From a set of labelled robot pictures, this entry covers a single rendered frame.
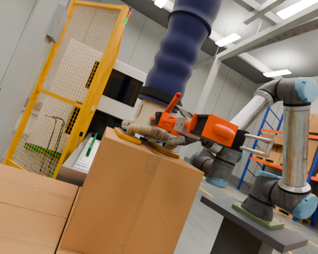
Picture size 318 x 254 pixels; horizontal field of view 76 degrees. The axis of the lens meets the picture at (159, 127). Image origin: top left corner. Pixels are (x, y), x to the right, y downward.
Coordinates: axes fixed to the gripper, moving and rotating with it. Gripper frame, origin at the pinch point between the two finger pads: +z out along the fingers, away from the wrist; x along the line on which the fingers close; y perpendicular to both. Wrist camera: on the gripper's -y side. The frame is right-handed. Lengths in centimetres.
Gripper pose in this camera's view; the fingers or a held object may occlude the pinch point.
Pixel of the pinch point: (168, 122)
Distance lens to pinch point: 78.7
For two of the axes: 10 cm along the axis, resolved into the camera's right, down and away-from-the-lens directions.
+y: -2.7, -0.7, 9.6
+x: 3.7, -9.3, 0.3
